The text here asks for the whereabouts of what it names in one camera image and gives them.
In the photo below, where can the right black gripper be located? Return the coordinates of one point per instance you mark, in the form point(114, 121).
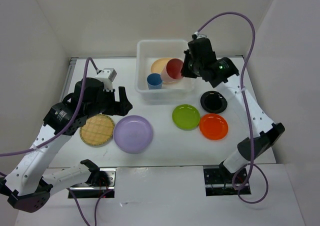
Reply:
point(185, 72)

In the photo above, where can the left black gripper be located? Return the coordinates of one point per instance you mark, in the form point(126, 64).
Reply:
point(115, 108)

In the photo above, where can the pink plastic cup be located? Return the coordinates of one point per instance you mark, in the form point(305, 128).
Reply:
point(172, 71)

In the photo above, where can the beige plastic plate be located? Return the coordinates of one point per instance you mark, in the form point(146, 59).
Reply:
point(158, 66)

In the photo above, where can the blue plastic cup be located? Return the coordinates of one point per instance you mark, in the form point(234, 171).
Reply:
point(154, 81)

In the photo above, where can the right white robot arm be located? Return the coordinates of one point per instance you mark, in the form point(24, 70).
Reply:
point(263, 132)

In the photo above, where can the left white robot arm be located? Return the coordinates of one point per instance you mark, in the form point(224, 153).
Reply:
point(27, 187)

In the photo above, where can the clear plastic bin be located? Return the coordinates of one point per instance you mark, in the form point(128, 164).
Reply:
point(147, 52)

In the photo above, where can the purple plastic plate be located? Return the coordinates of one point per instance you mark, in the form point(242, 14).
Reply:
point(133, 134)

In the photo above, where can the round bamboo tray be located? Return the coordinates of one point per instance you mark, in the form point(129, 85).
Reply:
point(97, 130)

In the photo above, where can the black plastic plate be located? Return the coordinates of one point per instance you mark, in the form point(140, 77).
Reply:
point(213, 102)

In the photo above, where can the green plastic plate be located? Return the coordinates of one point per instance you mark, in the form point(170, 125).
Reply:
point(186, 117)

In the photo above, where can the orange plastic plate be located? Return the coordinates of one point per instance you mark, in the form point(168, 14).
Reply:
point(213, 127)

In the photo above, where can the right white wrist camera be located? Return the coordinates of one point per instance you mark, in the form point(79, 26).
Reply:
point(198, 35)

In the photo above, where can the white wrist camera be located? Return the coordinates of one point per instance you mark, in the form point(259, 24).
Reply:
point(107, 76)
point(198, 35)

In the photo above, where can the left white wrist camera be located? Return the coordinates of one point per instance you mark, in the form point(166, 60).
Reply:
point(107, 76)

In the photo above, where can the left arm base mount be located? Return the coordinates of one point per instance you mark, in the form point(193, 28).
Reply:
point(93, 190)

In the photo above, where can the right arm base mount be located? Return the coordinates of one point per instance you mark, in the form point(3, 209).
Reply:
point(215, 185)

